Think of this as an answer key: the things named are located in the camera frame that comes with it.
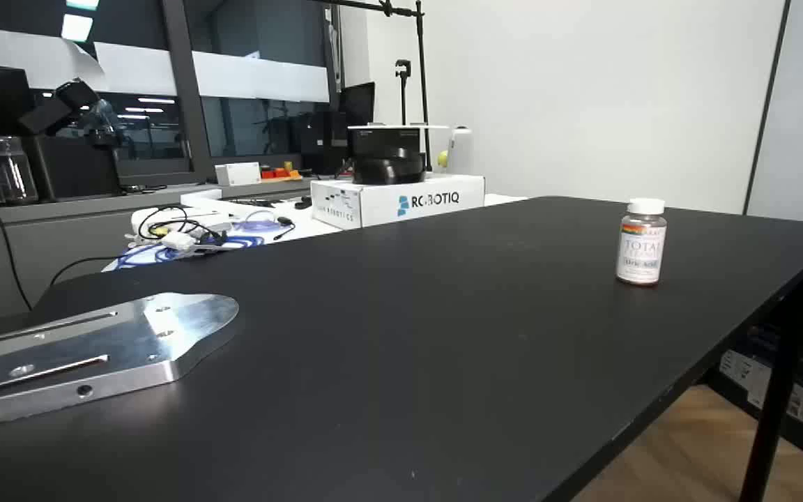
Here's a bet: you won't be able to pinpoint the aluminium mounting plate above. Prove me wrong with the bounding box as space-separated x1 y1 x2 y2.
0 289 244 436

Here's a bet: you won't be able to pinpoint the blue paper sheet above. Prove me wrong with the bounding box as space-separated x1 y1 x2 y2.
103 215 298 274

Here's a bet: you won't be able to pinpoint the black desktop computer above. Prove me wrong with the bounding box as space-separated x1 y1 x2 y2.
290 109 350 176

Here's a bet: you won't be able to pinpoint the white-capped pill bottle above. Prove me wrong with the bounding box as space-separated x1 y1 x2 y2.
613 196 669 289

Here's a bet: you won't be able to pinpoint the black hanging cable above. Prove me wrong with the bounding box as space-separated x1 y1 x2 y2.
0 204 40 316

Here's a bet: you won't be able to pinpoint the black table leg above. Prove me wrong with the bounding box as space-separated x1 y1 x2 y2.
739 277 803 502

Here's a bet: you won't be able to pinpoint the black computer monitor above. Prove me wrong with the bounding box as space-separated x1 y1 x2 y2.
341 80 379 127

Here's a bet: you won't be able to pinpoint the clear plastic container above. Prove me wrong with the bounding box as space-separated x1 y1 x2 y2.
0 133 43 206

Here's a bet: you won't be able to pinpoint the black camera on stand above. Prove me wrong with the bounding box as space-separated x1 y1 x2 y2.
16 79 131 150

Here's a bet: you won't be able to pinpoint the white Robotiq cardboard box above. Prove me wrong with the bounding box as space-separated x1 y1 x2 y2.
311 172 488 232

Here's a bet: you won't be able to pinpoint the black window pillar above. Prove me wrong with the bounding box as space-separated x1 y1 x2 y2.
160 0 221 183

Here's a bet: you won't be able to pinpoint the thin black camera stand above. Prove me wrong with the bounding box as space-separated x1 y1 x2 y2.
394 55 416 127

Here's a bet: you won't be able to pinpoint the small plain white box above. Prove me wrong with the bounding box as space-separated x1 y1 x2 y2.
213 158 265 189

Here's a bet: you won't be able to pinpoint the white cable bundle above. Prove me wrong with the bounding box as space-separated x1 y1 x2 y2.
129 204 238 256

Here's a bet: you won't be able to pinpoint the red and orange parts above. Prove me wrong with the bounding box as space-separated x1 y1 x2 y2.
260 161 305 182

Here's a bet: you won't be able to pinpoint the black tripod pole frame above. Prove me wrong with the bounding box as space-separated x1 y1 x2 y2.
322 0 436 172

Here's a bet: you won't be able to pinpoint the black device behind Robotiq box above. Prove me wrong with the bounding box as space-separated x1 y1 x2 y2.
345 122 430 186

